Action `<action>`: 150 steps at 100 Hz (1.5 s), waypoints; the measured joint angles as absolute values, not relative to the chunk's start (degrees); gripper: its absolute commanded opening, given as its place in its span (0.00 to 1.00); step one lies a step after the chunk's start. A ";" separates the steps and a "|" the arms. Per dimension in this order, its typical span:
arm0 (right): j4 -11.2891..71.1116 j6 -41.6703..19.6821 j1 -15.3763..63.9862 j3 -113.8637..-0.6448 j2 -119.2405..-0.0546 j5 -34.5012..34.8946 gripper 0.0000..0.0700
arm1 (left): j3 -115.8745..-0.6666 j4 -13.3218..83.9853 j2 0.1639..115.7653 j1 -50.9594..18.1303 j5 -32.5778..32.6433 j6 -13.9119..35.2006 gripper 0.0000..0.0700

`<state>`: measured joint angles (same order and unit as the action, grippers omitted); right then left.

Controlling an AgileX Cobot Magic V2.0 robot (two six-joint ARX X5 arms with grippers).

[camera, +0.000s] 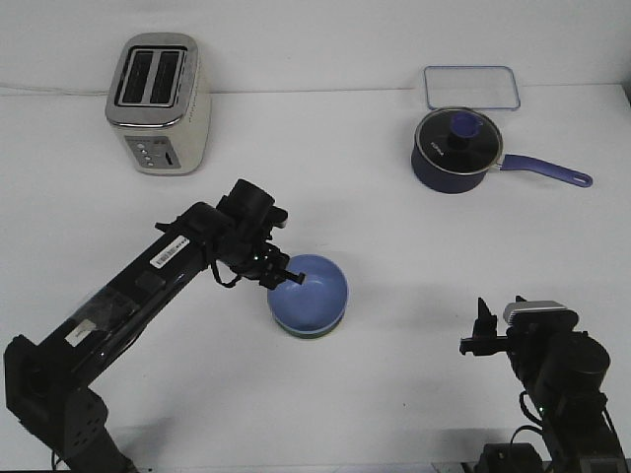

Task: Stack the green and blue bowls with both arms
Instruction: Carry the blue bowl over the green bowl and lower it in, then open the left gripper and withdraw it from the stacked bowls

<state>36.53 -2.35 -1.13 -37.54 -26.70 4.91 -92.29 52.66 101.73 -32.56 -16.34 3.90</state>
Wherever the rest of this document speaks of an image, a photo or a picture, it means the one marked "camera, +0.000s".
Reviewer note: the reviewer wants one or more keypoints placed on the clear blue-rimmed container lid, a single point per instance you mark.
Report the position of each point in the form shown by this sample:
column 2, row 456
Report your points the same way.
column 481, row 87

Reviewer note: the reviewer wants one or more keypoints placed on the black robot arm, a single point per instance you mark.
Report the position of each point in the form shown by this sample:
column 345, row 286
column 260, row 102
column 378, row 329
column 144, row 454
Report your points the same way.
column 47, row 385
column 561, row 370

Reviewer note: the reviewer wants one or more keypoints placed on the silver two-slot toaster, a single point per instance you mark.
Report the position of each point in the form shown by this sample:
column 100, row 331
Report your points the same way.
column 159, row 103

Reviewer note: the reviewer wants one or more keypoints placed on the green bowl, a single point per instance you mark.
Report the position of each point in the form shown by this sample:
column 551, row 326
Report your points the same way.
column 312, row 327

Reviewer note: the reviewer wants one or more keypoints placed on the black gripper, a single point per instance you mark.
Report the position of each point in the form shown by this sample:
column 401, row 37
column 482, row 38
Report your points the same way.
column 266, row 264
column 484, row 340

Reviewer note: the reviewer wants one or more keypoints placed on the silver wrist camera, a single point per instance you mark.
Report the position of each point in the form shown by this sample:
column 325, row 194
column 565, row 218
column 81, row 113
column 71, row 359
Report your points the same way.
column 550, row 314
column 276, row 217

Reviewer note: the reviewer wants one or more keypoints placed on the glass pot lid blue knob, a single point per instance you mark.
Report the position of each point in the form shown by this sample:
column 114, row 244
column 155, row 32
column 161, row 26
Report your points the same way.
column 459, row 140

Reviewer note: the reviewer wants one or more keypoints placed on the blue bowl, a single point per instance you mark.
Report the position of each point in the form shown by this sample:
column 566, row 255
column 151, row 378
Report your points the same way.
column 324, row 292

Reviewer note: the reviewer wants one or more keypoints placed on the dark blue saucepan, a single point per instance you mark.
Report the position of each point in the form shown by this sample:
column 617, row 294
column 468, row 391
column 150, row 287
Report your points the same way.
column 451, row 183

